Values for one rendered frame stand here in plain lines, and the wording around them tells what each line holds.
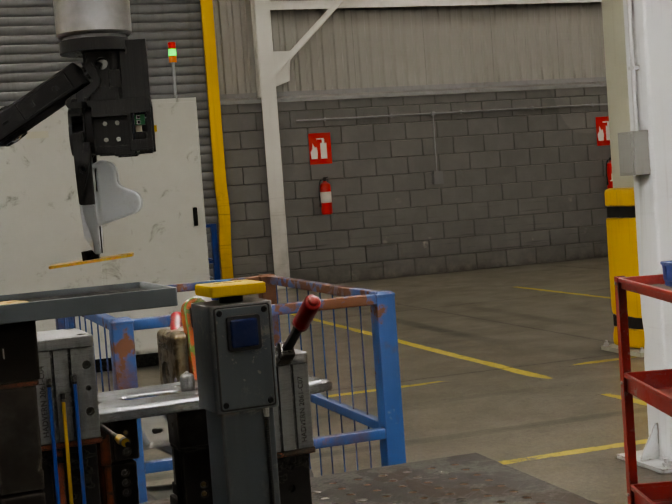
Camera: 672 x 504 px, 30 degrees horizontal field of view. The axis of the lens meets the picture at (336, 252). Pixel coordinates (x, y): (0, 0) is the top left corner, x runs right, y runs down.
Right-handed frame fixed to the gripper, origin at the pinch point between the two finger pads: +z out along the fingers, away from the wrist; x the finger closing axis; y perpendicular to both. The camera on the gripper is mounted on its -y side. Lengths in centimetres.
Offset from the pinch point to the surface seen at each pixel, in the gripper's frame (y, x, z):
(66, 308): -2.1, -8.3, 5.9
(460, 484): 54, 93, 52
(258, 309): 16.4, 1.1, 8.5
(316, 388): 24.2, 32.2, 22.4
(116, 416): -0.9, 24.5, 22.3
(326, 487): 30, 100, 52
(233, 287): 14.0, 0.7, 5.9
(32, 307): -5.1, -9.2, 5.5
